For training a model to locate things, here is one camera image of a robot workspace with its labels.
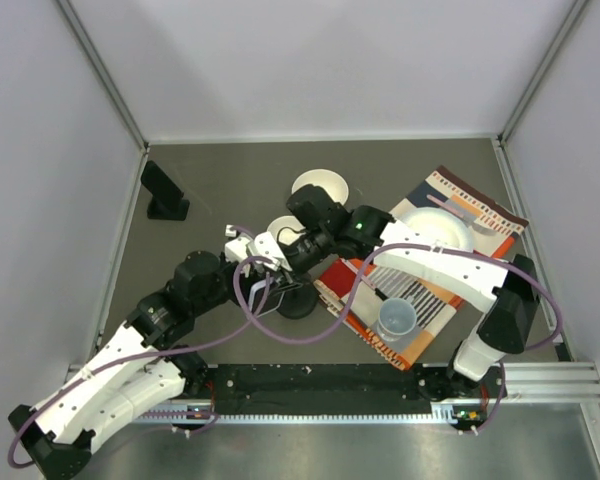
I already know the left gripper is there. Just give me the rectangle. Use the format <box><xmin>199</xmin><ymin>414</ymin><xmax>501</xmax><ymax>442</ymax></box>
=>
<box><xmin>193</xmin><ymin>250</ymin><xmax>264</xmax><ymax>316</ymax></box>

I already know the black round-base phone holder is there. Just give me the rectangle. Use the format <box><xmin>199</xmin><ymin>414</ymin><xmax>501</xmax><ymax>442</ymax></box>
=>
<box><xmin>277</xmin><ymin>285</ymin><xmax>319</xmax><ymax>320</ymax></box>

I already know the phone with lilac case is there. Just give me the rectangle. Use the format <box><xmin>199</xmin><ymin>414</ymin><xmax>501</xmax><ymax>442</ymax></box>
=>
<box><xmin>247</xmin><ymin>280</ymin><xmax>285</xmax><ymax>317</ymax></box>

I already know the black wedge phone stand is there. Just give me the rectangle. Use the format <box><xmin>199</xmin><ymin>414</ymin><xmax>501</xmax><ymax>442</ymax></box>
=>
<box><xmin>147</xmin><ymin>197</ymin><xmax>190</xmax><ymax>221</ymax></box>

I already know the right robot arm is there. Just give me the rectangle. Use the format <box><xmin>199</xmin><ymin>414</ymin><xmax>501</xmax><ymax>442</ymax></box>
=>
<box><xmin>281</xmin><ymin>185</ymin><xmax>540</xmax><ymax>396</ymax></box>

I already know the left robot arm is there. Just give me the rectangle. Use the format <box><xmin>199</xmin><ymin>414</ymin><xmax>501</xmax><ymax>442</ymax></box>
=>
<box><xmin>8</xmin><ymin>251</ymin><xmax>275</xmax><ymax>479</ymax></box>

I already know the small cream bowl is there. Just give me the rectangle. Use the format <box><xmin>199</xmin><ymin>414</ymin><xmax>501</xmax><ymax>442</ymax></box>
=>
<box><xmin>267</xmin><ymin>215</ymin><xmax>304</xmax><ymax>245</ymax></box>

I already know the large green bowl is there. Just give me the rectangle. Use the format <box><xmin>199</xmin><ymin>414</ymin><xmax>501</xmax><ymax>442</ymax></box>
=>
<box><xmin>291</xmin><ymin>169</ymin><xmax>349</xmax><ymax>205</ymax></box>

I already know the grey cup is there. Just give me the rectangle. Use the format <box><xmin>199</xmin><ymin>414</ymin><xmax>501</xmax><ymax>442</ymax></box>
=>
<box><xmin>377</xmin><ymin>298</ymin><xmax>417</xmax><ymax>341</ymax></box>

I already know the orange patterned cloth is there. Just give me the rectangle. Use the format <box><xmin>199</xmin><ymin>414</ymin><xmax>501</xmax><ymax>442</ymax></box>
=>
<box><xmin>314</xmin><ymin>166</ymin><xmax>528</xmax><ymax>371</ymax></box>

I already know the white plate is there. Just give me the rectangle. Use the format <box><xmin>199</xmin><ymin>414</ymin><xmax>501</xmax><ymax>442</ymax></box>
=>
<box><xmin>399</xmin><ymin>207</ymin><xmax>474</xmax><ymax>251</ymax></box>

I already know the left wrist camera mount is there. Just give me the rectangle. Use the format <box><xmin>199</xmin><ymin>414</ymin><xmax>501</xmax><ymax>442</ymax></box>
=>
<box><xmin>224</xmin><ymin>224</ymin><xmax>254</xmax><ymax>262</ymax></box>

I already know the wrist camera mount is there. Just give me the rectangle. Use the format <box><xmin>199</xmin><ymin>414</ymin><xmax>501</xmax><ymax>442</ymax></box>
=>
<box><xmin>224</xmin><ymin>224</ymin><xmax>254</xmax><ymax>262</ymax></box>
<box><xmin>249</xmin><ymin>231</ymin><xmax>290</xmax><ymax>271</ymax></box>

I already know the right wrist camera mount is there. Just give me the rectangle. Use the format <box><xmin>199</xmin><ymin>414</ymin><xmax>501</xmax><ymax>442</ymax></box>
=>
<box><xmin>249</xmin><ymin>231</ymin><xmax>290</xmax><ymax>271</ymax></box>

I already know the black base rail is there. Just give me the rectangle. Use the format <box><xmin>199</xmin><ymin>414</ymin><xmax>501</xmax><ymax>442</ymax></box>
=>
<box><xmin>207</xmin><ymin>364</ymin><xmax>457</xmax><ymax>415</ymax></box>

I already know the pink handled fork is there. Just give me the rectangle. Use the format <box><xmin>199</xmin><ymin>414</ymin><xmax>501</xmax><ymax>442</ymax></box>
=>
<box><xmin>427</xmin><ymin>193</ymin><xmax>511</xmax><ymax>236</ymax></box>

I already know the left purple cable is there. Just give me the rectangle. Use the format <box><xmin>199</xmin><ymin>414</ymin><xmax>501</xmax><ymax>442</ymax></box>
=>
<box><xmin>7</xmin><ymin>224</ymin><xmax>271</xmax><ymax>470</ymax></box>

